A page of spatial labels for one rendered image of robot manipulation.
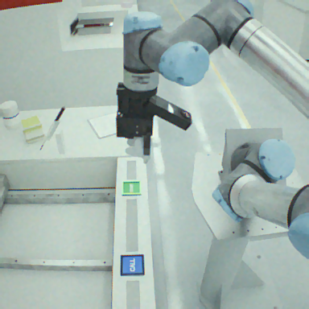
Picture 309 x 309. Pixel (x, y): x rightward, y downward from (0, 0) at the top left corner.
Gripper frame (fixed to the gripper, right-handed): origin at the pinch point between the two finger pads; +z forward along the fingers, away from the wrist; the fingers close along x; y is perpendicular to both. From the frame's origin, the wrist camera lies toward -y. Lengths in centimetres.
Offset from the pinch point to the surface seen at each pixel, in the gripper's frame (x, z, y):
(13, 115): -35, 11, 54
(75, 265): 16.6, 26.5, 18.9
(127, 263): 21.6, 14.2, 3.4
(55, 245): 8.1, 29.9, 27.5
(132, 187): -4.3, 14.6, 4.3
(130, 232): 11.8, 15.2, 3.5
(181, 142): -159, 113, -26
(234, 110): -220, 111, -85
